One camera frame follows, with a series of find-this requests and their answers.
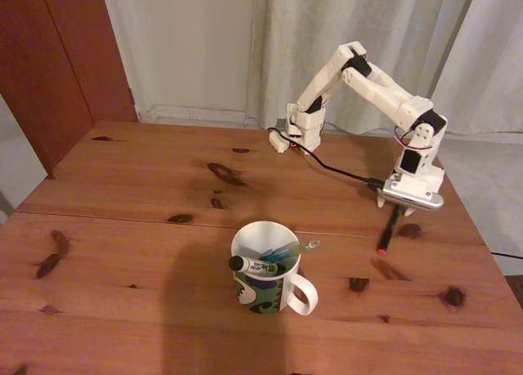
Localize white curtain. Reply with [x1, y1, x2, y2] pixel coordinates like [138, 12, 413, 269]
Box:
[420, 0, 523, 138]
[244, 0, 479, 136]

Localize black marker pink ends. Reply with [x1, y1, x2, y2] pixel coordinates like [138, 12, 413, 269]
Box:
[376, 203, 404, 256]

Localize silver camera box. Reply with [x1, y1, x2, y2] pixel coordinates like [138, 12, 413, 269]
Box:
[378, 180, 445, 211]

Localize white whiteboard marker black cap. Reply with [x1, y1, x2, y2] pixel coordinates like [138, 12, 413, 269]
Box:
[227, 255, 289, 276]

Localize brown wooden door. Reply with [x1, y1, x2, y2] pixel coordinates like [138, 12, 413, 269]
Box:
[0, 0, 138, 180]

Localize teal mechanical pencil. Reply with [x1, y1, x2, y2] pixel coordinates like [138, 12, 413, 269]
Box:
[261, 239, 322, 266]

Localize white mug green blue pattern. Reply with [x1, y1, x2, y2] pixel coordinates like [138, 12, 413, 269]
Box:
[230, 220, 320, 317]

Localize black camera cable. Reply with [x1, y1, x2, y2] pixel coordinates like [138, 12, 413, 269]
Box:
[266, 127, 386, 190]

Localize red white servo wires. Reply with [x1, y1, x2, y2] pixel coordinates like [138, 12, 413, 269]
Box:
[320, 99, 435, 152]

